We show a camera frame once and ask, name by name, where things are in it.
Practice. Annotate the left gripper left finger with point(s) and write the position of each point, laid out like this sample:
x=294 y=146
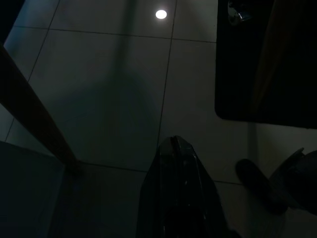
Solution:
x=158 y=198

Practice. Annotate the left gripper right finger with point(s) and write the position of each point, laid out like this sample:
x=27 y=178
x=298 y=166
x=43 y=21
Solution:
x=198 y=198

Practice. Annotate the black floor mat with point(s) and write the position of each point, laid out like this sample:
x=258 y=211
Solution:
x=284 y=74

